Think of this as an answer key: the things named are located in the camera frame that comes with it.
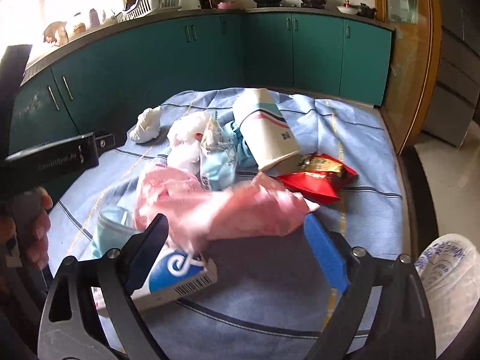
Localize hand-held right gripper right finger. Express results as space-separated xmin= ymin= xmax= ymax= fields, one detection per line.
xmin=303 ymin=213 xmax=437 ymax=360

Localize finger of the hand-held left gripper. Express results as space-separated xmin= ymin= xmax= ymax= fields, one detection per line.
xmin=0 ymin=44 xmax=33 ymax=158
xmin=94 ymin=131 xmax=127 ymax=153

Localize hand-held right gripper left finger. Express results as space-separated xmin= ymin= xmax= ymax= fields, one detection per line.
xmin=37 ymin=213 xmax=169 ymax=360

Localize blue and white carton box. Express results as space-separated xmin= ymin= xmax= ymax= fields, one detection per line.
xmin=92 ymin=245 xmax=219 ymax=312

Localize pink plastic bag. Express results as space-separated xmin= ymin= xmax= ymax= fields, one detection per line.
xmin=134 ymin=165 xmax=321 ymax=252

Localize clear printed snack wrapper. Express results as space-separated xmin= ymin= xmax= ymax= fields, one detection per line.
xmin=198 ymin=114 xmax=241 ymax=192

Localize large white plastic bag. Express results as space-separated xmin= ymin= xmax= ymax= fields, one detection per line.
xmin=414 ymin=233 xmax=477 ymax=357

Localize person's left hand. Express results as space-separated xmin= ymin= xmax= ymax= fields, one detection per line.
xmin=11 ymin=187 xmax=54 ymax=268

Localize crumpled white tissue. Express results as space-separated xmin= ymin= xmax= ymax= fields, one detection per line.
xmin=129 ymin=106 xmax=164 ymax=144

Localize brown crumpled bag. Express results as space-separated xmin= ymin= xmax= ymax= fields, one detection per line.
xmin=42 ymin=20 xmax=70 ymax=46

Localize red snack packet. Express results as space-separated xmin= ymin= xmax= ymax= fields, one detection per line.
xmin=277 ymin=153 xmax=358 ymax=205

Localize crumpled white plastic bag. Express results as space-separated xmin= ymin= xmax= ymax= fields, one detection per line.
xmin=166 ymin=112 xmax=214 ymax=173

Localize gold foil wrapper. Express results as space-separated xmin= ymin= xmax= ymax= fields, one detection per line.
xmin=300 ymin=154 xmax=344 ymax=175

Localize teal kitchen cabinets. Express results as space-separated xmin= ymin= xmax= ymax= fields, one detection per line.
xmin=9 ymin=9 xmax=394 ymax=196

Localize blue striped tablecloth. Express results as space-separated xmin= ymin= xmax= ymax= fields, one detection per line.
xmin=47 ymin=88 xmax=404 ymax=360

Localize crumpled blue cloth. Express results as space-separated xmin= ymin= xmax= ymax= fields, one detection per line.
xmin=225 ymin=120 xmax=259 ymax=167

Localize white striped paper cup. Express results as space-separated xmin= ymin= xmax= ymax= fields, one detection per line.
xmin=232 ymin=88 xmax=302 ymax=171

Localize white dish rack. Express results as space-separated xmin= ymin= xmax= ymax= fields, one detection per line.
xmin=114 ymin=0 xmax=184 ymax=21

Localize grey drawer unit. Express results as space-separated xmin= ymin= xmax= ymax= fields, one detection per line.
xmin=424 ymin=0 xmax=480 ymax=147

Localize wooden door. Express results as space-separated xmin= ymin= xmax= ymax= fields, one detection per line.
xmin=371 ymin=0 xmax=443 ymax=154

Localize gas stove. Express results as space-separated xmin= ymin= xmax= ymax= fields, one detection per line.
xmin=257 ymin=2 xmax=329 ymax=9

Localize white bowl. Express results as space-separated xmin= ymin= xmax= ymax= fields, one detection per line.
xmin=336 ymin=2 xmax=361 ymax=16

